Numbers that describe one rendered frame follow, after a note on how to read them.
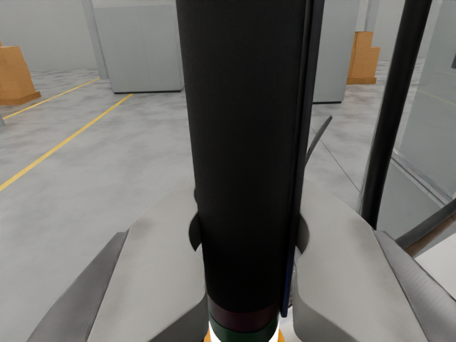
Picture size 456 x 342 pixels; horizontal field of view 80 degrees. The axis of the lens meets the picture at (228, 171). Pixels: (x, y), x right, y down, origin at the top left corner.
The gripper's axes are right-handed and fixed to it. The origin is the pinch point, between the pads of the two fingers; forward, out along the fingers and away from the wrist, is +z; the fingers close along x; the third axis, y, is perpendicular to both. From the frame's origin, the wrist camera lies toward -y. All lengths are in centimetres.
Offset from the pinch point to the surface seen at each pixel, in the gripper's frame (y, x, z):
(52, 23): -14, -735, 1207
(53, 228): 151, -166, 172
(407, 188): 58, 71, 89
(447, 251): 26.3, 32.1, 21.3
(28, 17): -35, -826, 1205
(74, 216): 151, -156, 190
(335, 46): 45, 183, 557
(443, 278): 28.6, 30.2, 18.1
